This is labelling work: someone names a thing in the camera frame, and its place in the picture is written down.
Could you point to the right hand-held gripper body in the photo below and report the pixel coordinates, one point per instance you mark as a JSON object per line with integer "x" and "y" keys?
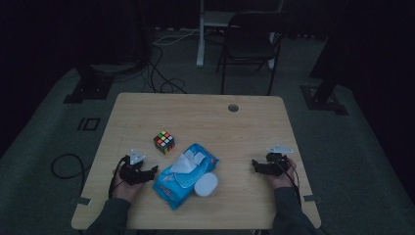
{"x": 277, "y": 163}

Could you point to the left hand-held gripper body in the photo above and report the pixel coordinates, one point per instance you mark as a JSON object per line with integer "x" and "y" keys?
{"x": 135, "y": 157}

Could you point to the multicoloured puzzle cube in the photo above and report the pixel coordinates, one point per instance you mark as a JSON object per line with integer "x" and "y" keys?
{"x": 164, "y": 142}

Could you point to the blue wet wipes pack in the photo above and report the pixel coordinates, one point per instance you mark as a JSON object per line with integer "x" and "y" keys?
{"x": 182, "y": 181}

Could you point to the white wet wipe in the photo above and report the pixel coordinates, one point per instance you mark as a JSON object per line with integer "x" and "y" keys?
{"x": 186, "y": 163}

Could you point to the person's right hand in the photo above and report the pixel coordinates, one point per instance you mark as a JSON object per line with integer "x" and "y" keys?
{"x": 283, "y": 181}

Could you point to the person's left hand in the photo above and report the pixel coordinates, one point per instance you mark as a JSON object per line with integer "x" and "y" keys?
{"x": 128, "y": 191}

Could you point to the grey tape strip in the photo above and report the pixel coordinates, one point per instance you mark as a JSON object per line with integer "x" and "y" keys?
{"x": 312, "y": 198}
{"x": 80, "y": 201}

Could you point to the black stand base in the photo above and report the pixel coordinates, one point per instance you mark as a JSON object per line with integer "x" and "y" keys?
{"x": 89, "y": 86}
{"x": 323, "y": 98}

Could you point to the black folding chair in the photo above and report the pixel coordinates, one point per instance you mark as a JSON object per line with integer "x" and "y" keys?
{"x": 251, "y": 45}

